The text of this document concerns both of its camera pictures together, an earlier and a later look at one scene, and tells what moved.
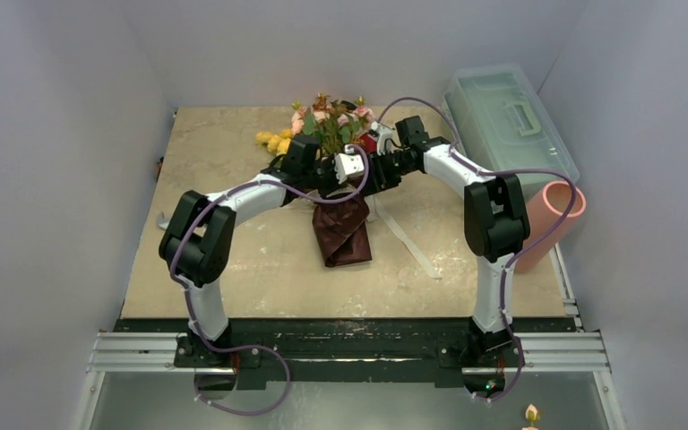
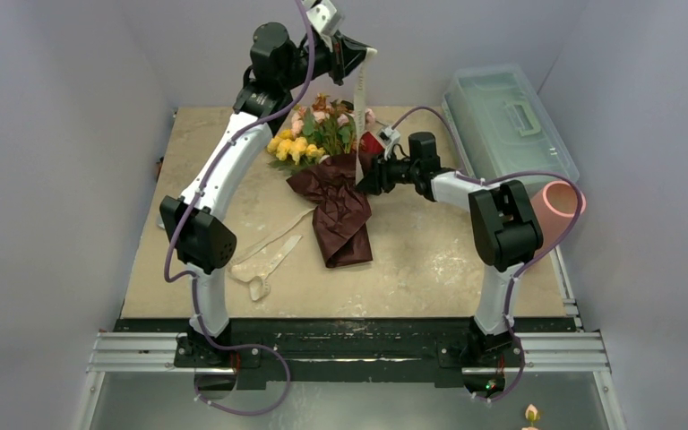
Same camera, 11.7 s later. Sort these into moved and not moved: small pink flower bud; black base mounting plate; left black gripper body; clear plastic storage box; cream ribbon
Moved: left black gripper body; cream ribbon
Not moved: small pink flower bud; clear plastic storage box; black base mounting plate
